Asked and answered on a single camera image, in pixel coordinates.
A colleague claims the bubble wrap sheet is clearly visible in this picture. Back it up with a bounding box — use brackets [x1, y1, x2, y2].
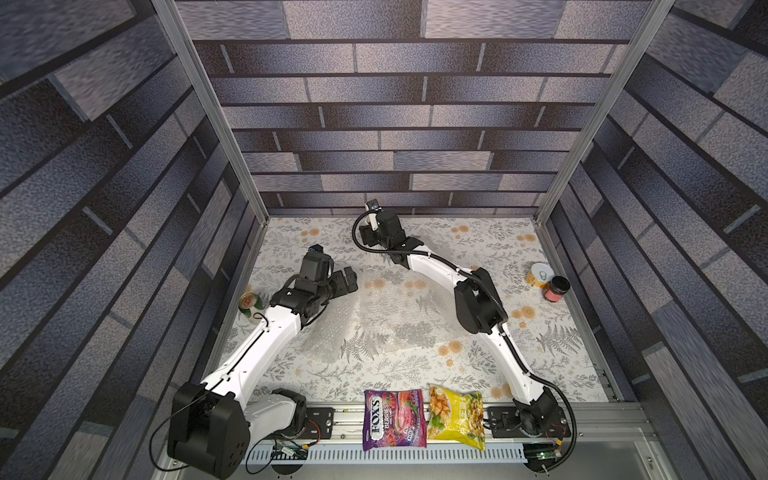
[292, 271, 465, 363]

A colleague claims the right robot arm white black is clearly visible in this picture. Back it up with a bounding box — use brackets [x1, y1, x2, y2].
[352, 200, 577, 438]

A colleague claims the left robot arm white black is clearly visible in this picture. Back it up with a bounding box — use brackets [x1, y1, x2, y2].
[166, 245, 358, 479]

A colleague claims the purple Fox's candy bag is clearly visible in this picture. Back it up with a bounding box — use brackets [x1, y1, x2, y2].
[362, 390, 427, 451]

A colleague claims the small red jar black lid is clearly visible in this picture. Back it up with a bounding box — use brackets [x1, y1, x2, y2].
[544, 275, 571, 303]

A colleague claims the yellow snack bag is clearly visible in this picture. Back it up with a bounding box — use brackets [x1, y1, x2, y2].
[427, 385, 486, 451]

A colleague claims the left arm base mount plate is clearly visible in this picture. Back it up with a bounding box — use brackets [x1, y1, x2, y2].
[265, 407, 335, 441]

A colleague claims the black corrugated cable hose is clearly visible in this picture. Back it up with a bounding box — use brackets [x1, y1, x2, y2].
[351, 209, 578, 472]

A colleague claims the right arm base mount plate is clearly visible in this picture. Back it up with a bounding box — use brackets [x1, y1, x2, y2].
[484, 405, 572, 441]

